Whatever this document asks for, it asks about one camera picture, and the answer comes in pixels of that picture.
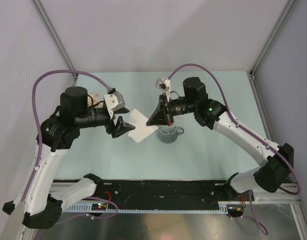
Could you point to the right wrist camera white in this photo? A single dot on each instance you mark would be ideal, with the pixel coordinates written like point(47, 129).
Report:
point(164, 84)

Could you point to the glass coffee server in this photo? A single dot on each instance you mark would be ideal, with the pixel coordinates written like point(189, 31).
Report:
point(169, 134)

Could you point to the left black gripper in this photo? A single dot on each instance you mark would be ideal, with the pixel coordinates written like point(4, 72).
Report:
point(121, 127)

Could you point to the white paper coffee filter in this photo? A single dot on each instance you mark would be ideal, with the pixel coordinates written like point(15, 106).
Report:
point(141, 131)

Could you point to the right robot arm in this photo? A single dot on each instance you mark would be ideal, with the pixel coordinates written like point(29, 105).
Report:
point(274, 160)

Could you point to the right aluminium frame post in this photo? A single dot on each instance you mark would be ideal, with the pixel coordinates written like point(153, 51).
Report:
point(273, 35)

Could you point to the aluminium frame post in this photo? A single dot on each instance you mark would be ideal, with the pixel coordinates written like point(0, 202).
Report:
point(273, 35)
point(45, 19)

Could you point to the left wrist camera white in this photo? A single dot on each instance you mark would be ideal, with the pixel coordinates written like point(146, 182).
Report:
point(114, 100)

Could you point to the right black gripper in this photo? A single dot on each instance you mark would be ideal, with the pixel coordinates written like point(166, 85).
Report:
point(161, 116)

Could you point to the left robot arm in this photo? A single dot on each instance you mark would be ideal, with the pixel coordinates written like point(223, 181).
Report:
point(56, 135)

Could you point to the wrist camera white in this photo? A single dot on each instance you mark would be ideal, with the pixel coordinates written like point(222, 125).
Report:
point(164, 84)
point(114, 100)

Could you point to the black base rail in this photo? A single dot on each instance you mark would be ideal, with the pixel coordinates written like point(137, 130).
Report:
point(163, 195)

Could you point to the left aluminium frame post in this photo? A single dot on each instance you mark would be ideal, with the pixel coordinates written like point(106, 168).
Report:
point(45, 19)

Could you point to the white slotted cable duct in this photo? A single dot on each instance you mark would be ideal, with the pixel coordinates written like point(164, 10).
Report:
point(85, 207)

